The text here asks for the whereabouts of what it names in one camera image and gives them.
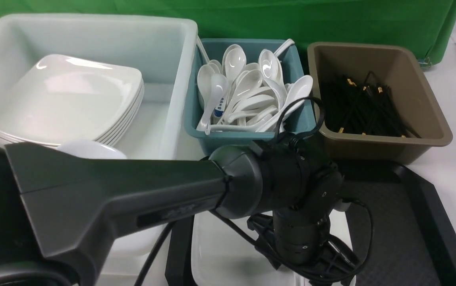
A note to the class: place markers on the brown plastic bin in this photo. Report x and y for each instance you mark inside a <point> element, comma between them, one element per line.
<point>416,103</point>

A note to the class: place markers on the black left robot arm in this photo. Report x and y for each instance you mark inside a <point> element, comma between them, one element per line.
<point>60,214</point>

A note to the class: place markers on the white spoon upright back right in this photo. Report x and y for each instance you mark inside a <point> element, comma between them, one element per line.
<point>268,64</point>

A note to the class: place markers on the green cloth backdrop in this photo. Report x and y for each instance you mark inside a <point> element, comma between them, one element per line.
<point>422,26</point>

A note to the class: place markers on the pile of black chopsticks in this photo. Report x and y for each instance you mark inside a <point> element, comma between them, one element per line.
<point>362,108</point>

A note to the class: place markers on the white square rice plate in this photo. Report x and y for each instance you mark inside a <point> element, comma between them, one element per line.
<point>220,257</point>

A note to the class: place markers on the white spoon leaning right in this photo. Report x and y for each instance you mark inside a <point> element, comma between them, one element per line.
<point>298,93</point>

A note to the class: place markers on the black serving tray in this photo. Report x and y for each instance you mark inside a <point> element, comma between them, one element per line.
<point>414,243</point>

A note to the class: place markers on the white spoon upright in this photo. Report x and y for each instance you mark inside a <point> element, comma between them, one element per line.
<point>234,60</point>
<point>268,64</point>

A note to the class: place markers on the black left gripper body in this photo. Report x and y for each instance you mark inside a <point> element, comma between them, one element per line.
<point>307,248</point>

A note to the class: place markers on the white spoon upright centre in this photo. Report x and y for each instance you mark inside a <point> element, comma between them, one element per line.
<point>234,60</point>

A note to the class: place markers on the stack of white square plates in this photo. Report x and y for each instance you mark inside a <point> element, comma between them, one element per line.
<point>63,99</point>

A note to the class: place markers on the large white plastic tub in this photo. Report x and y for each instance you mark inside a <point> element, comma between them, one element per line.
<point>162,48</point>

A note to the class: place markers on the stack of white small bowls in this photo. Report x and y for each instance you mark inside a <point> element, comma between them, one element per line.
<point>91,150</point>

